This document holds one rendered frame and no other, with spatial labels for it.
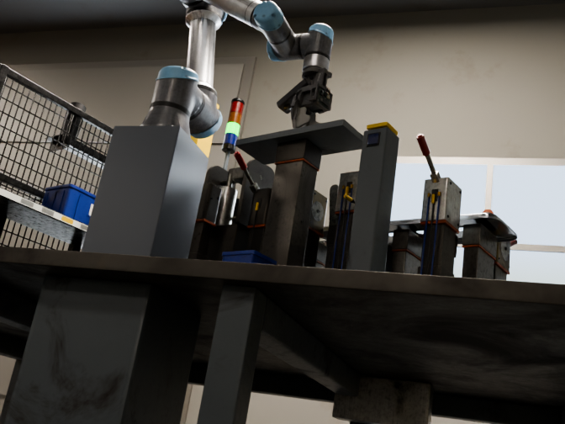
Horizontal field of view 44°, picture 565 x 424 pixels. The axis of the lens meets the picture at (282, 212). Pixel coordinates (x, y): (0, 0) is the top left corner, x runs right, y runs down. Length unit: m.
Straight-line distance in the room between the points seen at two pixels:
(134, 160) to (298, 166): 0.43
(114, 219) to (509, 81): 3.22
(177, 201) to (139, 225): 0.13
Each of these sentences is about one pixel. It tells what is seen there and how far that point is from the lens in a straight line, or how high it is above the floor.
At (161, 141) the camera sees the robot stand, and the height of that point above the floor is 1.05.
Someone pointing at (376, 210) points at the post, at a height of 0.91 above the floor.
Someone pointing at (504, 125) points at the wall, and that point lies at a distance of 4.44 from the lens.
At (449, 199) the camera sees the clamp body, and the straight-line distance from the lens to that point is 1.82.
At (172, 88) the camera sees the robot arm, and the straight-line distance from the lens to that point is 2.00.
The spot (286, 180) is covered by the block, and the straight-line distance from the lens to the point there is 1.89.
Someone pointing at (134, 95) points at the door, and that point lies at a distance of 5.25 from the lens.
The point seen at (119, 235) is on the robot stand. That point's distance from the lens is 1.80.
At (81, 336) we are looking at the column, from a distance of 1.71.
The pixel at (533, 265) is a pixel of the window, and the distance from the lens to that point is 4.08.
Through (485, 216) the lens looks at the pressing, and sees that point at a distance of 1.88.
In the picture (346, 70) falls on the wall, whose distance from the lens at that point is 4.79.
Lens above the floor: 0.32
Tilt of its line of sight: 20 degrees up
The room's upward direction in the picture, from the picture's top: 9 degrees clockwise
